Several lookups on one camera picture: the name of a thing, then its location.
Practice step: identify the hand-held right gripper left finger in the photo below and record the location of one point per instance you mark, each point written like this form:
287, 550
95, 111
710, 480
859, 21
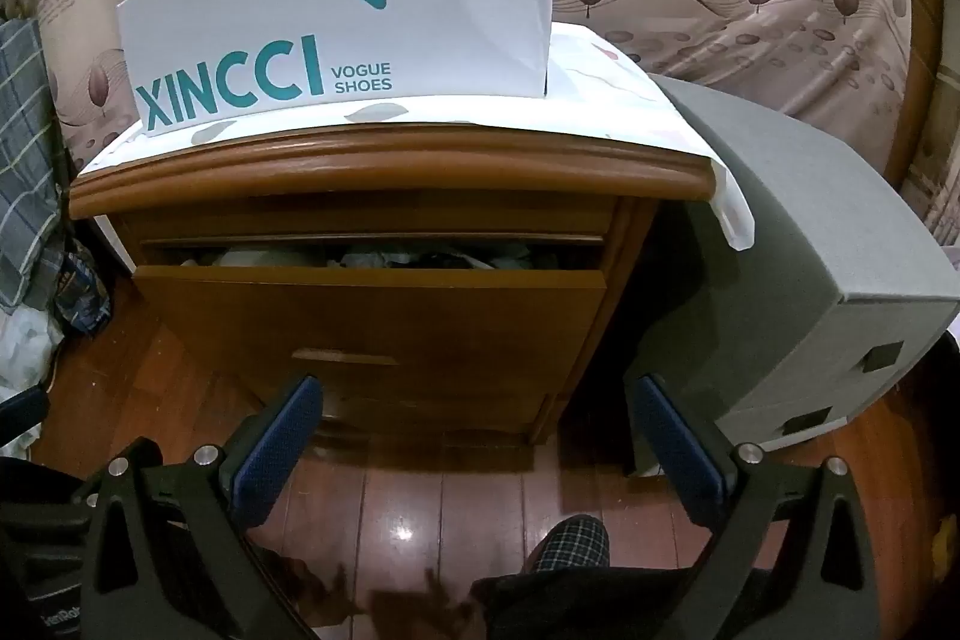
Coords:
277, 445

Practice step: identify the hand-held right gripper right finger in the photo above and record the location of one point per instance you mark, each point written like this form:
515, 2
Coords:
675, 445

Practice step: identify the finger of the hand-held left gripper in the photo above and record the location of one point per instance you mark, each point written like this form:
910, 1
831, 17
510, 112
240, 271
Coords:
19, 411

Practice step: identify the pile of underwear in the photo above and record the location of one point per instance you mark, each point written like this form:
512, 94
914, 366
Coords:
375, 256

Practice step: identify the white shoe box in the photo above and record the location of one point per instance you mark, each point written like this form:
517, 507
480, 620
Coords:
337, 10

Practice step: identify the white green-printed cloth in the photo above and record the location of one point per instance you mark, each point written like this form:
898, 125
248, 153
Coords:
22, 347

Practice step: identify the blue packet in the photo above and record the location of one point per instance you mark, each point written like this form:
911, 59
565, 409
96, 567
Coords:
82, 295

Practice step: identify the plaid slipper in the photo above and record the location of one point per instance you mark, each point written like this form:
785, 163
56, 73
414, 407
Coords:
570, 542

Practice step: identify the grey box lid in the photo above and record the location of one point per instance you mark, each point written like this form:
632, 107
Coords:
787, 235

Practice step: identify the grey plaid cloth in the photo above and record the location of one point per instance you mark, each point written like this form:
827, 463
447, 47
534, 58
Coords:
22, 160

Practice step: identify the wooden nightstand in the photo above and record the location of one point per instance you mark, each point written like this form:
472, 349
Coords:
375, 168

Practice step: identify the white patterned cloth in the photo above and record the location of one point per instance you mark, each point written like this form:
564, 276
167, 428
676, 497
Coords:
615, 85

